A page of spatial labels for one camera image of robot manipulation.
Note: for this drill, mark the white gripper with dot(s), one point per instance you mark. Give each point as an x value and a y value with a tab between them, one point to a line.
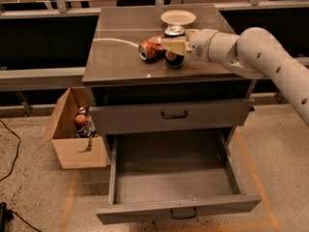
199	45

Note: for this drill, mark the blue pepsi can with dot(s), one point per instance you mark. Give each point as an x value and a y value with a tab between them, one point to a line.
173	60

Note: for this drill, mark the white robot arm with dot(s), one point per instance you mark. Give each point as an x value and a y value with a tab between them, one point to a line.
253	54

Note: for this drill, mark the crushed orange soda can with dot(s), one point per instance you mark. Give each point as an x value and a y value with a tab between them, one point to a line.
150	48

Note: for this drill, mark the grey drawer cabinet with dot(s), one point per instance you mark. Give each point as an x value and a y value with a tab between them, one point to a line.
116	75

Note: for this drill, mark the upper grey drawer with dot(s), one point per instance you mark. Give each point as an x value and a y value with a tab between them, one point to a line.
174	116

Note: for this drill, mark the open middle drawer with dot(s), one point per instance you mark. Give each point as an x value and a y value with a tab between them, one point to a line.
173	175

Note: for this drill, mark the white bowl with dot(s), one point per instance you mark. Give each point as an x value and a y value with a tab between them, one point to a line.
178	17

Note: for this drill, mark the red apple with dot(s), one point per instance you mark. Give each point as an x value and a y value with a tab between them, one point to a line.
80	119

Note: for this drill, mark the cardboard box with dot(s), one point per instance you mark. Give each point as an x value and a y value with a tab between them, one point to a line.
61	129

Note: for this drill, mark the black device on floor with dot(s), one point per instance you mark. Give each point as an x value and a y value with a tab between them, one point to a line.
5	215

